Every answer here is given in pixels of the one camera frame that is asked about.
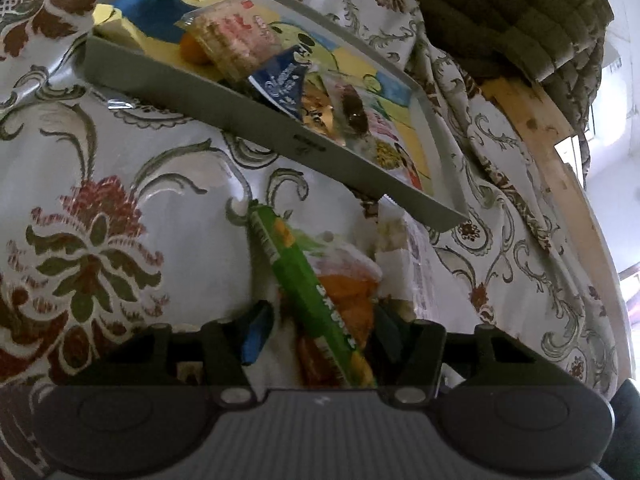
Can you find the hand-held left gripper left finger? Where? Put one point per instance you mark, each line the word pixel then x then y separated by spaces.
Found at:
pixel 257 335

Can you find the dark quilted cushion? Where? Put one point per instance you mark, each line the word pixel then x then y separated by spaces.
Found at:
pixel 515 15

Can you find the gold snack packet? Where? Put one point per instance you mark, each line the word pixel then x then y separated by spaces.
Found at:
pixel 314 110

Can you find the long green snack packet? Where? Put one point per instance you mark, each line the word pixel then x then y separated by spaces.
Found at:
pixel 300 280

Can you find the floral printed cloth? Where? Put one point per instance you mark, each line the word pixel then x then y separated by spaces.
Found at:
pixel 150 185

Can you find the clear packet with dark snack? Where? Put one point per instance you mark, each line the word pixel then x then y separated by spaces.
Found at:
pixel 350 105

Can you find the orange snack packet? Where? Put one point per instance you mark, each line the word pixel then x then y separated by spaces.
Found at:
pixel 350 305

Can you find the colourful cartoon snack packet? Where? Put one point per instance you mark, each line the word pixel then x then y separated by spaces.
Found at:
pixel 395 155

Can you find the orange fruit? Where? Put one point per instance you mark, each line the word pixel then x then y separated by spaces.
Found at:
pixel 192 51

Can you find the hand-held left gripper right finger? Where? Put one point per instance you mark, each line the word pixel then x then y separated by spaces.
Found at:
pixel 389 336

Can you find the clear cracker packet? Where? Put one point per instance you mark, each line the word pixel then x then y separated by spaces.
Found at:
pixel 235 35

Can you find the blue snack packet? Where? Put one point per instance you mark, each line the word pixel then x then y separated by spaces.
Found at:
pixel 282 82

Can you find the grey tray with cartoon painting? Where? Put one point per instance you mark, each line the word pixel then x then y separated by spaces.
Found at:
pixel 225 105

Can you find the window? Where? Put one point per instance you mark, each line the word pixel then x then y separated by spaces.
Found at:
pixel 620 110

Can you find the white snack packet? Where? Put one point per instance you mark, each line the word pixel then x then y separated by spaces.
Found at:
pixel 405 255

